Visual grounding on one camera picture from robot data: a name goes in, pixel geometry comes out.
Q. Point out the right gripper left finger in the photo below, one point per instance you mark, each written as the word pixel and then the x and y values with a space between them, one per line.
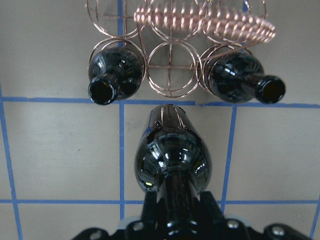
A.
pixel 149 210

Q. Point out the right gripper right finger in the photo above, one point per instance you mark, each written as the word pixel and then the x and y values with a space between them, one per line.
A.
pixel 212 213

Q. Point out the dark wine bottle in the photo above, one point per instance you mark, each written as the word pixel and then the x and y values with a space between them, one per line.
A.
pixel 115 74
pixel 239 77
pixel 173 161

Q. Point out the brown paper table mat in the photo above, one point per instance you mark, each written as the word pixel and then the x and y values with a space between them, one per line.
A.
pixel 67 164

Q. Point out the copper wire bottle basket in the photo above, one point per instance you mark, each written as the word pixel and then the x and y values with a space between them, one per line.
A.
pixel 200 29

